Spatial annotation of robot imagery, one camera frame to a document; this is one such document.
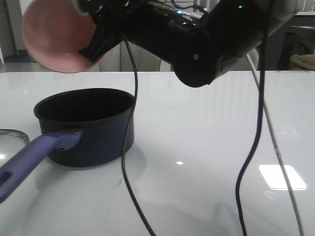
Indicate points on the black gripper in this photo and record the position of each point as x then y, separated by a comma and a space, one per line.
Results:
115, 20

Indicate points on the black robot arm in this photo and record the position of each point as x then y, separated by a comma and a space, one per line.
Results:
199, 49

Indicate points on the pink bowl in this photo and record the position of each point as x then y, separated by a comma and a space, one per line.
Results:
54, 31

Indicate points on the olive cushion seat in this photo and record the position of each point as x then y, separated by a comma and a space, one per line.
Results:
304, 62

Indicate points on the dark blue saucepan purple handle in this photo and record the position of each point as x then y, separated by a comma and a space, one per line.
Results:
80, 128

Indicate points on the glass lid blue knob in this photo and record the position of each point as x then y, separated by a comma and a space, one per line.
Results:
11, 142

